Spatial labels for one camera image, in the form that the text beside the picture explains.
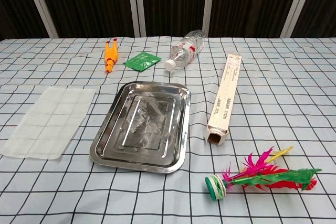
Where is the translucent white sheet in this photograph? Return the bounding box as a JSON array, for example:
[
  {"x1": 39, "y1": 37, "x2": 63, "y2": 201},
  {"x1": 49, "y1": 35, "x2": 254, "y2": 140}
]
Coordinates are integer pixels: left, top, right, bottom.
[{"x1": 0, "y1": 85, "x2": 97, "y2": 161}]

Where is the rectangular metal tray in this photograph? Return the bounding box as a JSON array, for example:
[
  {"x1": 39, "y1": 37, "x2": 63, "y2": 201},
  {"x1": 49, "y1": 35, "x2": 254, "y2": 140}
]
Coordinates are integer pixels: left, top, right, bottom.
[{"x1": 89, "y1": 81, "x2": 192, "y2": 174}]

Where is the green foil packet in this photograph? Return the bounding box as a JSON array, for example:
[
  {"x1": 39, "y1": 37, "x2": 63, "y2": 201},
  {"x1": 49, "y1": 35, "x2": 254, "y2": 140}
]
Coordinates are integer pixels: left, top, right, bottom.
[{"x1": 122, "y1": 51, "x2": 162, "y2": 72}]

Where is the clear plastic water bottle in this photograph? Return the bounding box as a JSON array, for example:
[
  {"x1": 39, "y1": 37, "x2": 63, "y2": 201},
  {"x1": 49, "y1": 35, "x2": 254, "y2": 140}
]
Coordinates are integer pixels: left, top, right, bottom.
[{"x1": 164, "y1": 29, "x2": 205, "y2": 72}]

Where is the long white cardboard box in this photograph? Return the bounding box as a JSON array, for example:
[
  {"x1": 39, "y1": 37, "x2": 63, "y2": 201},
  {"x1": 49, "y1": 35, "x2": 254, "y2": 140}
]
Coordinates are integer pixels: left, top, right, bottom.
[{"x1": 205, "y1": 52, "x2": 243, "y2": 146}]

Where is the yellow rubber chicken toy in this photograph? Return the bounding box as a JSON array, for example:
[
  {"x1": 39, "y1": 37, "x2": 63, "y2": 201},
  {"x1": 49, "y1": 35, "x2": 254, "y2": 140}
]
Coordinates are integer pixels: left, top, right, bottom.
[{"x1": 104, "y1": 38, "x2": 120, "y2": 73}]

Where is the checkered tablecloth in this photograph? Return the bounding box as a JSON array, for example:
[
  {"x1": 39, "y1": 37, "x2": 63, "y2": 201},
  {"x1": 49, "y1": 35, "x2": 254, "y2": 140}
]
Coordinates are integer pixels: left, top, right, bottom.
[{"x1": 0, "y1": 36, "x2": 336, "y2": 224}]

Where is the colourful feather shuttlecock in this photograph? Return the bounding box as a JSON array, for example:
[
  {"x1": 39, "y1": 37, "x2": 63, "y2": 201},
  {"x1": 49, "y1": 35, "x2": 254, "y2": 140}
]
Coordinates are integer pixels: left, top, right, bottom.
[{"x1": 204, "y1": 145, "x2": 323, "y2": 201}]

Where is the white partition frame post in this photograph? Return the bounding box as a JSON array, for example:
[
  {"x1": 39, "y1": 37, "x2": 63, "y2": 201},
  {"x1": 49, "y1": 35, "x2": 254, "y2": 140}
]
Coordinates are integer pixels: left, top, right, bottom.
[
  {"x1": 202, "y1": 0, "x2": 217, "y2": 37},
  {"x1": 126, "y1": 0, "x2": 146, "y2": 37},
  {"x1": 21, "y1": 0, "x2": 59, "y2": 39},
  {"x1": 279, "y1": 0, "x2": 314, "y2": 38}
]

